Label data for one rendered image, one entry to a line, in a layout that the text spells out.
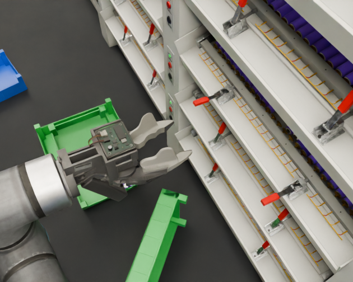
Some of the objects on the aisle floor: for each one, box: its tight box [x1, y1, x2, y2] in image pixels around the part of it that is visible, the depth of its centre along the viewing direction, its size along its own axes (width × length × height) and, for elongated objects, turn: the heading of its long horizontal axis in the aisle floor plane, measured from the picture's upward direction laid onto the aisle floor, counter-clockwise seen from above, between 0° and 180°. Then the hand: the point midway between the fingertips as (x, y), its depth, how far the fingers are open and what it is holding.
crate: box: [48, 105, 137, 210], centre depth 132 cm, size 30×20×8 cm
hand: (176, 141), depth 68 cm, fingers open, 6 cm apart
